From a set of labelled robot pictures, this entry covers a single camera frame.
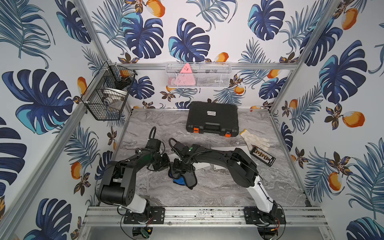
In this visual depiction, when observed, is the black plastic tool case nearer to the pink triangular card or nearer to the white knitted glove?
the white knitted glove

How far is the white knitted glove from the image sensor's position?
1.02 meters

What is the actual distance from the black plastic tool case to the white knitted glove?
0.24 ft

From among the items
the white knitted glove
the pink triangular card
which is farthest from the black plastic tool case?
the pink triangular card

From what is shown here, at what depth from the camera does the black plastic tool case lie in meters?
1.04
